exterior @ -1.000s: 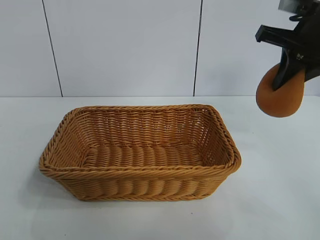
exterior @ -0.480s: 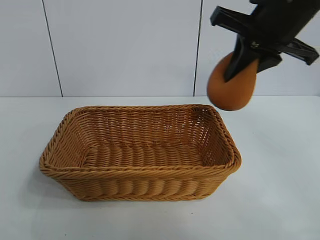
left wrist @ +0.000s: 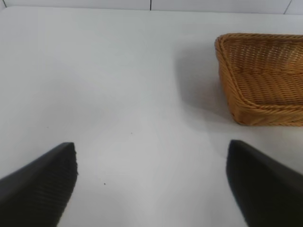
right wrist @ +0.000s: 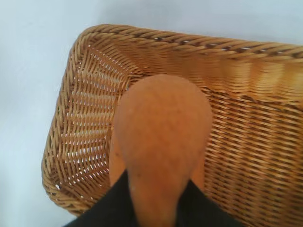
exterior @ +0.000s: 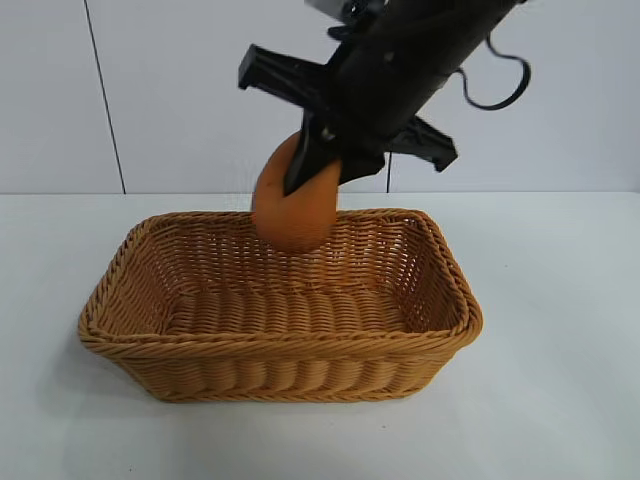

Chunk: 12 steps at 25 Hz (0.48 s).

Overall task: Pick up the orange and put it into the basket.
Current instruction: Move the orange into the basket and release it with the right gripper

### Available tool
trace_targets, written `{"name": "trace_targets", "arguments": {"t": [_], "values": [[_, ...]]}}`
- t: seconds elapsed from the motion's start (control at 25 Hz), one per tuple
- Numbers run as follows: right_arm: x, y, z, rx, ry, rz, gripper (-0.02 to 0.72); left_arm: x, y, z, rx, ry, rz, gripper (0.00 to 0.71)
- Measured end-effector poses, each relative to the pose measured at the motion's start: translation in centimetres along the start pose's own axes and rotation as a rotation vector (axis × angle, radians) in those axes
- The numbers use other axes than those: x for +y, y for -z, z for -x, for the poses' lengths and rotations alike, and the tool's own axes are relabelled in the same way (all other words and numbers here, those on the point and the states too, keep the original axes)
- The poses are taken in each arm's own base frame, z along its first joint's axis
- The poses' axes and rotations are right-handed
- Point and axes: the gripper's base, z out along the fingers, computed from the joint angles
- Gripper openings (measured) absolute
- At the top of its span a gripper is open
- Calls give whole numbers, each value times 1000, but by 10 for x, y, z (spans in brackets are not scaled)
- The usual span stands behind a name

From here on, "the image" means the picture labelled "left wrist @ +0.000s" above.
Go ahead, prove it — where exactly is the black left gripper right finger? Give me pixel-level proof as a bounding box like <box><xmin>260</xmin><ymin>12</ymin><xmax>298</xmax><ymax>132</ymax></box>
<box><xmin>225</xmin><ymin>139</ymin><xmax>303</xmax><ymax>227</ymax></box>

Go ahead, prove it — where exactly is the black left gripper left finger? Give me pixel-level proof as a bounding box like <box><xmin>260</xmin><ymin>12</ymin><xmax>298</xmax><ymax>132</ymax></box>
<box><xmin>0</xmin><ymin>141</ymin><xmax>79</xmax><ymax>227</ymax></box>

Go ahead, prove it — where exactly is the woven wicker basket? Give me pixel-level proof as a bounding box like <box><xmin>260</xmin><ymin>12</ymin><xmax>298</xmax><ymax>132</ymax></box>
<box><xmin>214</xmin><ymin>33</ymin><xmax>303</xmax><ymax>127</ymax></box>

